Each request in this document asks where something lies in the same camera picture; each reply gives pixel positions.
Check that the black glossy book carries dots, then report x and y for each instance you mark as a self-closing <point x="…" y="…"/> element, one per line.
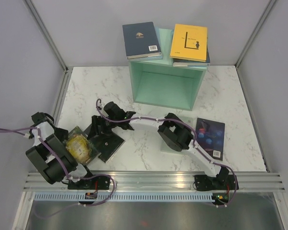
<point x="109" y="143"/>

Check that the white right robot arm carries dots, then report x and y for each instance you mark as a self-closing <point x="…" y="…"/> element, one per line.
<point x="178" y="136"/>

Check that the yellow hardcover book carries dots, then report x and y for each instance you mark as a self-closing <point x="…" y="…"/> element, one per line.
<point x="189" y="42"/>

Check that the pale green grey book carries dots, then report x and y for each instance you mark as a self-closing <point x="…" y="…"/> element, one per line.
<point x="165" y="148"/>

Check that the light blue cable duct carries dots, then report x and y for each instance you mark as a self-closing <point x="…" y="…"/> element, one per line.
<point x="129" y="196"/>

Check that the mint green open cabinet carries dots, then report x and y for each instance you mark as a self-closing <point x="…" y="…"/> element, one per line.
<point x="159" y="83"/>

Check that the green Alice Wonderland book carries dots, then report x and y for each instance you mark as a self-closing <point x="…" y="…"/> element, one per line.
<point x="82" y="149"/>

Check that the aluminium rail base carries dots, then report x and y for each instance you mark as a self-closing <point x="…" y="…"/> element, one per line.
<point x="149" y="181"/>

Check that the purple night sky book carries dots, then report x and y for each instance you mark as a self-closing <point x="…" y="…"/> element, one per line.
<point x="210" y="136"/>

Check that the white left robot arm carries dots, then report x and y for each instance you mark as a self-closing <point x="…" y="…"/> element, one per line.
<point x="50" y="156"/>

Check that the teal ocean cover book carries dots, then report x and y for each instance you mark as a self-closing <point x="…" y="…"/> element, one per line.
<point x="192" y="63"/>

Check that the dark blue hardcover book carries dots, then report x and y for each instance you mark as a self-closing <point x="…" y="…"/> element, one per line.
<point x="135" y="28"/>

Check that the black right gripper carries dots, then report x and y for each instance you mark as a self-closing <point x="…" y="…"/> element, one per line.
<point x="97" y="121"/>

